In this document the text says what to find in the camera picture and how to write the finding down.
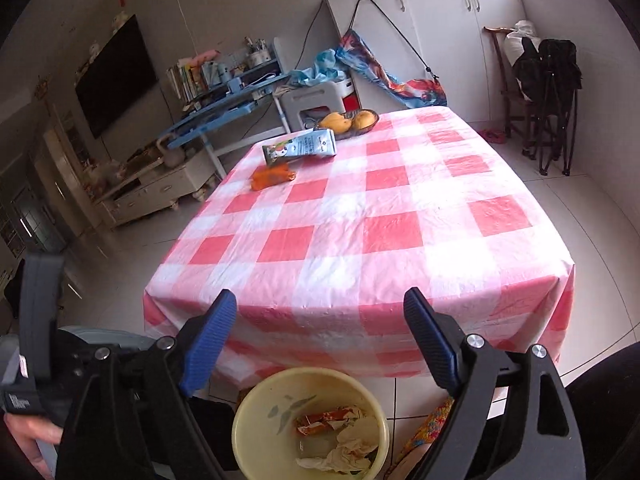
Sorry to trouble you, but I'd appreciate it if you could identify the dark wooden chair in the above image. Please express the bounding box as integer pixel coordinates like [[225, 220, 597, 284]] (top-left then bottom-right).
[[482, 26, 538, 153]]

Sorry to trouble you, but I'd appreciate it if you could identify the red snack wrapper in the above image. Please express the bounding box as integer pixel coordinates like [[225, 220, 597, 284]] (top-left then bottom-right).
[[292, 406, 368, 436]]

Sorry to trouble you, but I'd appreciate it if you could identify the person's left hand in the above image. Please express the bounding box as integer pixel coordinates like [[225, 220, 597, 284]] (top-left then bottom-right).
[[2, 410, 63, 478]]

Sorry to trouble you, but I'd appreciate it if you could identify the blue study desk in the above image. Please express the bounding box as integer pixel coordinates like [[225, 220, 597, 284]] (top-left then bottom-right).
[[166, 37, 293, 178]]

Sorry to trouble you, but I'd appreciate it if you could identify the colourful printed bag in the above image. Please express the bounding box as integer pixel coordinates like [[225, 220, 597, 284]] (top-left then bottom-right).
[[335, 29, 448, 109]]

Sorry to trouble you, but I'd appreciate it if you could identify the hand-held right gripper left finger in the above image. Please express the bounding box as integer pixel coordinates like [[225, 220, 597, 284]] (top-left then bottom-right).
[[55, 288, 238, 480]]

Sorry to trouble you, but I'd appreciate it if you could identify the knitted orange slipper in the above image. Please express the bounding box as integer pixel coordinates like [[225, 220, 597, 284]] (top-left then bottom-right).
[[387, 395, 456, 480]]

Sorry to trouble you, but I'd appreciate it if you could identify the beige kettlebell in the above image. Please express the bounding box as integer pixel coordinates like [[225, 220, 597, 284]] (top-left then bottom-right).
[[156, 137, 185, 167]]

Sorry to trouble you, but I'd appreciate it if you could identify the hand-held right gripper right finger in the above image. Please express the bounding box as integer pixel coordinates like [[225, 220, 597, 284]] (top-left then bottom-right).
[[403, 287, 586, 480]]

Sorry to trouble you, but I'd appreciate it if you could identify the black flat television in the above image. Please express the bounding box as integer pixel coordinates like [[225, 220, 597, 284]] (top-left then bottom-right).
[[75, 14, 158, 139]]

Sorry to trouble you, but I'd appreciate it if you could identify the blue plastic bag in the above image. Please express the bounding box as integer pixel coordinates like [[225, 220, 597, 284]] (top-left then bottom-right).
[[291, 49, 351, 86]]

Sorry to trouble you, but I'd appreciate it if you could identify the black cord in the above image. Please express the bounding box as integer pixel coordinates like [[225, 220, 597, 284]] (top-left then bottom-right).
[[350, 0, 443, 83]]

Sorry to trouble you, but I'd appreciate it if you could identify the white paper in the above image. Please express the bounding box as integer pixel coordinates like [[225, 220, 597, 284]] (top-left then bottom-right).
[[336, 416, 382, 472]]

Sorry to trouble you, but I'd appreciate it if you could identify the orange snack packet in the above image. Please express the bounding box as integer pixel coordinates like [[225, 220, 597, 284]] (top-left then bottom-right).
[[250, 164, 297, 192]]

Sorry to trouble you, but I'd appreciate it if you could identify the row of books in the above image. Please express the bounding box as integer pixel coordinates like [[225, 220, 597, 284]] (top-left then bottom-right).
[[166, 60, 208, 103]]

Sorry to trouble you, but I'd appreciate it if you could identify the white pen holder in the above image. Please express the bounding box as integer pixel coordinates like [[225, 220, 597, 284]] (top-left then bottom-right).
[[243, 36, 271, 67]]

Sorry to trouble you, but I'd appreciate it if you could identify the white television cabinet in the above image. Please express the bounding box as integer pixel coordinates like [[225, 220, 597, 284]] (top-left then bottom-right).
[[95, 147, 221, 228]]

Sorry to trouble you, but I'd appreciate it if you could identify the black folding chair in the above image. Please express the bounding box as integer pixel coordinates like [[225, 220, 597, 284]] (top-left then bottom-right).
[[512, 37, 583, 177]]

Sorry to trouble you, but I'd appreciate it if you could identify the red white checkered tablecloth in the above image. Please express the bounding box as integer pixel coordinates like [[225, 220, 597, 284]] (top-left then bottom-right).
[[142, 106, 576, 386]]

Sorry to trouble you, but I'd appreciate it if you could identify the yellow plastic bin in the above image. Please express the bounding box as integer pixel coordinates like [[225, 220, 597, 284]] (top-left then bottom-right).
[[231, 366, 391, 480]]

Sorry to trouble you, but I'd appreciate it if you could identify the white storage cabinet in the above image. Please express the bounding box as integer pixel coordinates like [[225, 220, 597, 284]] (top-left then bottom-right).
[[320, 0, 531, 123]]

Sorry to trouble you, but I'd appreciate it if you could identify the white plastic stool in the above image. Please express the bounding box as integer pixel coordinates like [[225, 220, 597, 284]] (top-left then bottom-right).
[[278, 84, 357, 136]]

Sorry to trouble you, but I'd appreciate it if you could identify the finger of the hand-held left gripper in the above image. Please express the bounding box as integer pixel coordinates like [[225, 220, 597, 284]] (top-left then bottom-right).
[[19, 254, 66, 381]]

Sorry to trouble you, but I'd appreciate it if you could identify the white plastic bag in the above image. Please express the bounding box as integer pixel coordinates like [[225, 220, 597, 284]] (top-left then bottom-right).
[[504, 20, 541, 61]]

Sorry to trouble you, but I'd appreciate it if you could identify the blue white milk carton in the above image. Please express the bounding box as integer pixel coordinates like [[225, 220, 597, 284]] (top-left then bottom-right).
[[262, 128, 337, 167]]

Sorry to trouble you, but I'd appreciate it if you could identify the white red wrapper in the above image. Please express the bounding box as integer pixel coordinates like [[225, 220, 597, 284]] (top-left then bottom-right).
[[296, 452, 346, 472]]

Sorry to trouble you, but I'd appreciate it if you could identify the woven fruit basket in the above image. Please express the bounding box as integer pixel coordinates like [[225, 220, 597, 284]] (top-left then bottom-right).
[[314, 109, 381, 141]]

